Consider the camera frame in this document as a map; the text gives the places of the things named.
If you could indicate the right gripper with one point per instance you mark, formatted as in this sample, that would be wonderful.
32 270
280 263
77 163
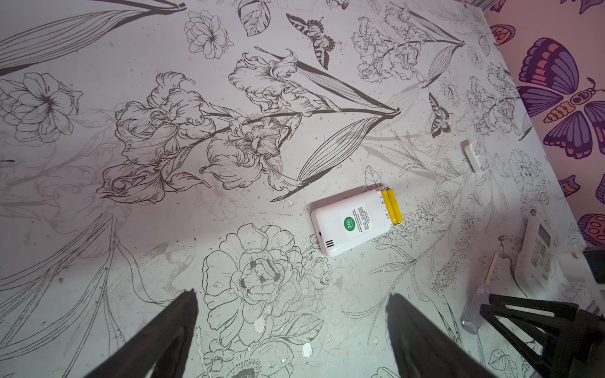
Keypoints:
572 339

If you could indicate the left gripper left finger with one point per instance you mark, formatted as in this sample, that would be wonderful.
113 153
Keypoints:
160 349

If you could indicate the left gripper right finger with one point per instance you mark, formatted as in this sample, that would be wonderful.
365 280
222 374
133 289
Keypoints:
423 350

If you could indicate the clear handled screwdriver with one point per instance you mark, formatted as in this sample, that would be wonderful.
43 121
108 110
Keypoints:
471 319

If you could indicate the white remote with display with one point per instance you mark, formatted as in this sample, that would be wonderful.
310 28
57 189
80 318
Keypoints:
535 266

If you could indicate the white remote with green sticker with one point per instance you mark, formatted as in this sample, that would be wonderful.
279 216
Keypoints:
351 222

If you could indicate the white battery cover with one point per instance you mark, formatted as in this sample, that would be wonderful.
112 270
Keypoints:
472 157

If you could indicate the yellow battery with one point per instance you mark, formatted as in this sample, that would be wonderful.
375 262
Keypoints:
387 199
397 215

